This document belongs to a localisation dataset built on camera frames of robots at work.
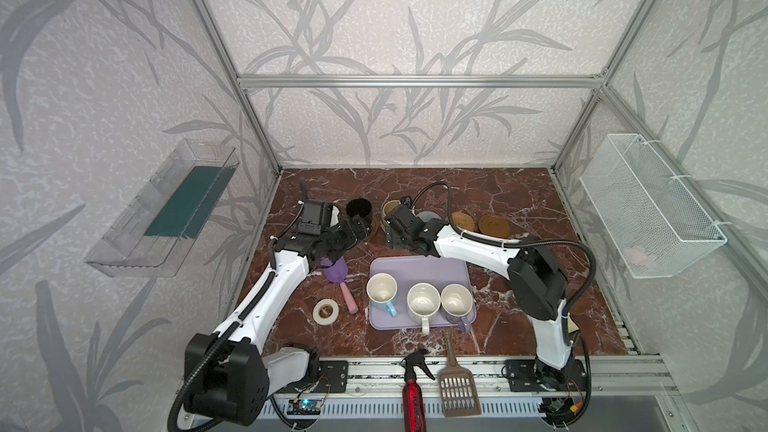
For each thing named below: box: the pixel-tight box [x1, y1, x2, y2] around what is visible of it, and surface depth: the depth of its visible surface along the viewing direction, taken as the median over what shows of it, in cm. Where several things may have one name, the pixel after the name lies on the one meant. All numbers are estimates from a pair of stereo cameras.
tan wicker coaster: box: [452, 212, 475, 231], surface depth 107 cm
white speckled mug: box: [407, 282, 441, 336], surface depth 81 cm
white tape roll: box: [312, 298, 339, 326], surface depth 85 cm
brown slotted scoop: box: [438, 330, 481, 419], surface depth 74 cm
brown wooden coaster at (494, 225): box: [478, 214, 511, 238], surface depth 104 cm
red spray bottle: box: [400, 349, 435, 432], surface depth 70 cm
